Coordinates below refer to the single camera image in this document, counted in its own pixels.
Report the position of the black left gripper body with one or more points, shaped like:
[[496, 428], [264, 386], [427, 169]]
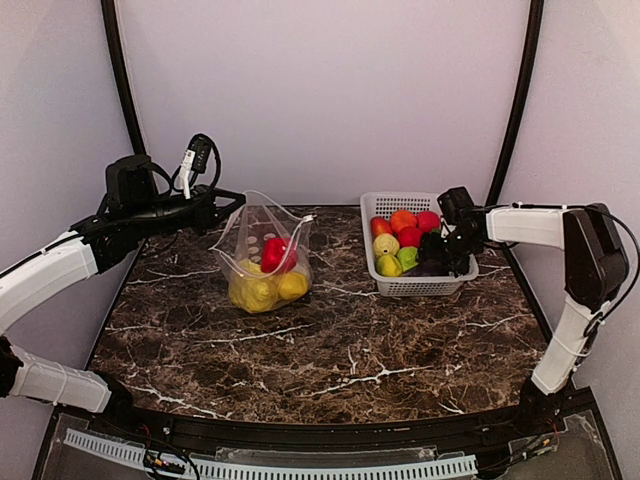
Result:
[[204, 212]]

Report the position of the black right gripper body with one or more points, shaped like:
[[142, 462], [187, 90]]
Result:
[[445, 250]]

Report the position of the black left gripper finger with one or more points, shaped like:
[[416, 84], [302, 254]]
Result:
[[223, 213], [224, 196]]

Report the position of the clear zip top bag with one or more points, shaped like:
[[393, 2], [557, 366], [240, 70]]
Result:
[[247, 231]]

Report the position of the red toy pepper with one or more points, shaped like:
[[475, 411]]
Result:
[[278, 256]]

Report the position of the yellow toy pear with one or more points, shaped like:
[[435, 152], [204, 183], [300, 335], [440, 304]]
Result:
[[253, 295]]

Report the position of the yellow toy lemon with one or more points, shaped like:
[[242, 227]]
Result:
[[292, 286]]

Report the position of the yellow napa cabbage toy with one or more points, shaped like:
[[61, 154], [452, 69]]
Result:
[[247, 268]]

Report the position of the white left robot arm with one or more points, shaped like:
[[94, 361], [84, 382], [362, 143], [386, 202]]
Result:
[[131, 211]]

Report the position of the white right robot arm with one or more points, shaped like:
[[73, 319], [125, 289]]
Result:
[[592, 254]]

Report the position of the dark purple toy eggplant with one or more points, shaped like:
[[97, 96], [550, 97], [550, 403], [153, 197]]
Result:
[[428, 269]]

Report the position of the light green toy fruit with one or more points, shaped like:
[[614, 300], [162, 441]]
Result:
[[408, 258]]

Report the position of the red toy apple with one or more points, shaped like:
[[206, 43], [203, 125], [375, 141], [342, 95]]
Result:
[[410, 236]]

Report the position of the pink red toy fruit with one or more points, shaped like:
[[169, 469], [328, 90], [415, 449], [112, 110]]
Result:
[[428, 221]]

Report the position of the orange toy fruit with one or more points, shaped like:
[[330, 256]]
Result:
[[401, 219]]

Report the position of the green yellow toy mango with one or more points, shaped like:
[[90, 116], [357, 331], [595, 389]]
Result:
[[388, 265]]

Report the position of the cream toy apple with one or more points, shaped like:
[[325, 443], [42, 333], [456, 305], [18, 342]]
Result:
[[385, 244]]

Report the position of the red orange toy mango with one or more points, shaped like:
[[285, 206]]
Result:
[[380, 226]]

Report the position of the white plastic basket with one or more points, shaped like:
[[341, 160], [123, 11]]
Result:
[[385, 203]]

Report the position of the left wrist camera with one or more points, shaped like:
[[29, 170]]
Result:
[[194, 163]]

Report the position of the white slotted cable duct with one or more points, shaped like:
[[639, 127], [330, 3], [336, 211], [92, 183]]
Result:
[[231, 463]]

